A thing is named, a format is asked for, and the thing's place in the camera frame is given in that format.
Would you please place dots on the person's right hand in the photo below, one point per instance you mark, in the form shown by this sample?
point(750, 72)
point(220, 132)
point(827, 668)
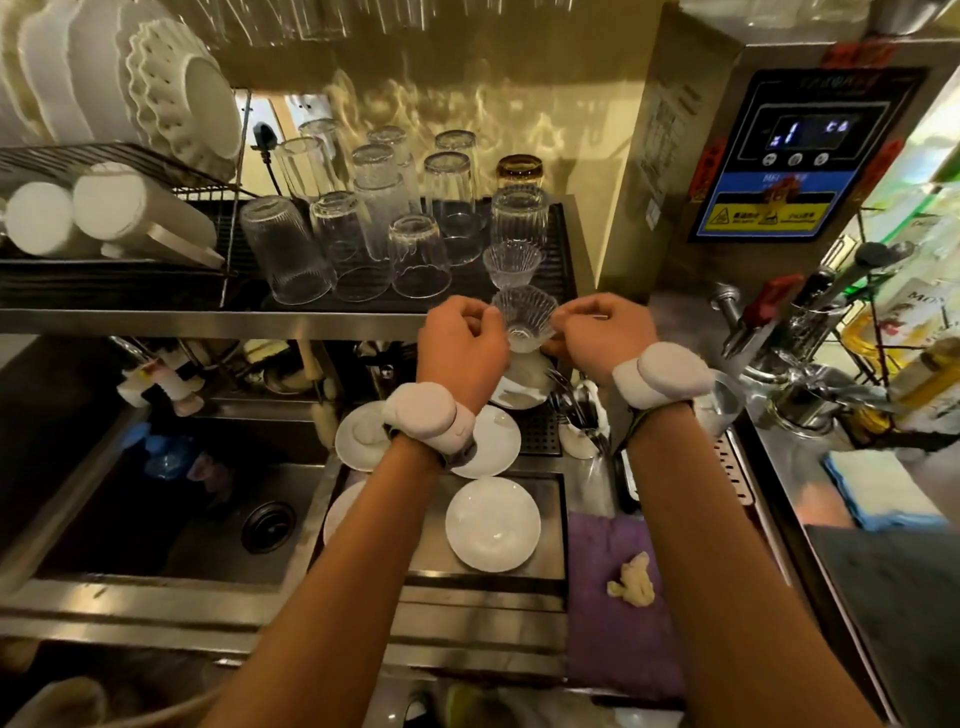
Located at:
point(600, 334)

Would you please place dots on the person's left hand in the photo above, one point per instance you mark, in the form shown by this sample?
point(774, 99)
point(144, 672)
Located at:
point(461, 349)

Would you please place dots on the stack of white plates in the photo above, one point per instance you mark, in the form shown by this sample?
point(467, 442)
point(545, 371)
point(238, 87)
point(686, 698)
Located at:
point(525, 386)

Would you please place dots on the white saucer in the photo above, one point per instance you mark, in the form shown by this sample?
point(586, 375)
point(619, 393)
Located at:
point(356, 454)
point(341, 514)
point(493, 525)
point(495, 442)

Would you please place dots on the amber rimmed glass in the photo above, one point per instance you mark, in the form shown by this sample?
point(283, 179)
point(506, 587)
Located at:
point(519, 171)

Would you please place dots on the group of tall clear glasses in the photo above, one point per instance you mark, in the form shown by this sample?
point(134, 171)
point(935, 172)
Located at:
point(285, 255)

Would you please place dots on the person's left forearm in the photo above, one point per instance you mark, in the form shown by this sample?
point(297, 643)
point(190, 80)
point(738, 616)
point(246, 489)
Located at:
point(322, 615)

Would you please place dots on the person's right forearm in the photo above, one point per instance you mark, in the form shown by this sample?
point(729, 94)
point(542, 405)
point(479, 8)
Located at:
point(735, 600)

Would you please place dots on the white right wrist tracker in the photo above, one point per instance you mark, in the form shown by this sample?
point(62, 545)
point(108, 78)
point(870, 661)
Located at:
point(664, 371)

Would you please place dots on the white wrist tracker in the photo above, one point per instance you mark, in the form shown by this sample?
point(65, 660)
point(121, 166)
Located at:
point(424, 412)
point(664, 371)

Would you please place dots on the white left wrist tracker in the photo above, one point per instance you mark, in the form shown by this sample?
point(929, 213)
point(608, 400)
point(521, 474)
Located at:
point(424, 412)

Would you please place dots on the bunch of steel cutlery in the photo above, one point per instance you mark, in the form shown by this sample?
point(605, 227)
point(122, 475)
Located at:
point(574, 409)

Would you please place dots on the perforated steel drip tray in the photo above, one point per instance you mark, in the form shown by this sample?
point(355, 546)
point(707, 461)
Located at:
point(541, 431)

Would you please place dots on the steel dispenser tap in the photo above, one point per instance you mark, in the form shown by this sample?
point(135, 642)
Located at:
point(724, 296)

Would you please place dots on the clear measuring cup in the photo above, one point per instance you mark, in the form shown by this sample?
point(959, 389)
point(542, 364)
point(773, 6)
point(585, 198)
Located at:
point(724, 409)

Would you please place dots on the white sponge bottle brush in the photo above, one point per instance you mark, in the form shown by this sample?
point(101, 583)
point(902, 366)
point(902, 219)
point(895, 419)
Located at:
point(326, 424)

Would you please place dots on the round steel bowl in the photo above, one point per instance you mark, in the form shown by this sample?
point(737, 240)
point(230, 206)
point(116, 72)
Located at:
point(285, 382)

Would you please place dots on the steel hot water dispenser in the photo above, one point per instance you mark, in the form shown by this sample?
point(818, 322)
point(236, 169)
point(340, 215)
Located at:
point(660, 150)

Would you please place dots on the slotted steel drip tray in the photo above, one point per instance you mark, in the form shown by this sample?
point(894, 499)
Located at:
point(735, 472)

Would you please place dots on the recessed steel drainboard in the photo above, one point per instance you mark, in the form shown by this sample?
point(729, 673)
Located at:
point(551, 525)

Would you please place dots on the steel milk jug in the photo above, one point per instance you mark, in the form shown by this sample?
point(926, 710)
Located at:
point(802, 409)

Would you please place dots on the crumpled beige tissue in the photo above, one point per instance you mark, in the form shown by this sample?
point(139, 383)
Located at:
point(634, 581)

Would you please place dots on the round sink drain strainer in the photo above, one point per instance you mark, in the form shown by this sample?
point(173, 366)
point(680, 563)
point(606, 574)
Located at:
point(268, 527)

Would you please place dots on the steel spoon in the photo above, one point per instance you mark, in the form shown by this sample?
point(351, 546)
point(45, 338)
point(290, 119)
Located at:
point(862, 401)

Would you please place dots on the purple cloth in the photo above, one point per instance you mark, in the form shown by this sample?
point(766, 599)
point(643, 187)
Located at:
point(600, 615)

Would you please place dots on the black plug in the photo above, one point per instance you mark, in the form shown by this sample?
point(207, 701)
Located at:
point(265, 136)

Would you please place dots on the clear labelled syrup bottle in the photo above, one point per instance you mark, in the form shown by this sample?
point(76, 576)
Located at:
point(907, 315)

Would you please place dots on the blue dish soap bottle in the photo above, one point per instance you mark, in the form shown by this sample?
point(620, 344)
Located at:
point(169, 457)

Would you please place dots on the stainless steel sink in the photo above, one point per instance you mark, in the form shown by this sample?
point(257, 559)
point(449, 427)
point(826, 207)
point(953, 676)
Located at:
point(210, 540)

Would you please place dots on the blue white cloth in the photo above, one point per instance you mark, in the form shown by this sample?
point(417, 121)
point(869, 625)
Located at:
point(877, 487)

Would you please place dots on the chrome faucet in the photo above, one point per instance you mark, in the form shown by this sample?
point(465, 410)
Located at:
point(131, 349)

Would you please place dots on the yellow bottle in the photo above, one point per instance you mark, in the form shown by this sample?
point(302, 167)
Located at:
point(930, 375)

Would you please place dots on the stack of white fluted bowls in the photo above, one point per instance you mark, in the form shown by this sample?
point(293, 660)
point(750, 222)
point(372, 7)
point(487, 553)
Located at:
point(180, 97)

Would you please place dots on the steel cups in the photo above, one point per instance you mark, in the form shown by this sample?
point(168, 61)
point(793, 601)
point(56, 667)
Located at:
point(907, 15)

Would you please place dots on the white mug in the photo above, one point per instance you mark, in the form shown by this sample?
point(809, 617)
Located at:
point(37, 217)

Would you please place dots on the white plastic container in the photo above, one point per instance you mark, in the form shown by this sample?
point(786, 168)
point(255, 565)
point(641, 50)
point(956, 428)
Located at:
point(60, 705)

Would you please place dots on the white wall socket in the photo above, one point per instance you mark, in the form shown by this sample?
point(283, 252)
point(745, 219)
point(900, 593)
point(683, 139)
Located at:
point(307, 105)
point(247, 112)

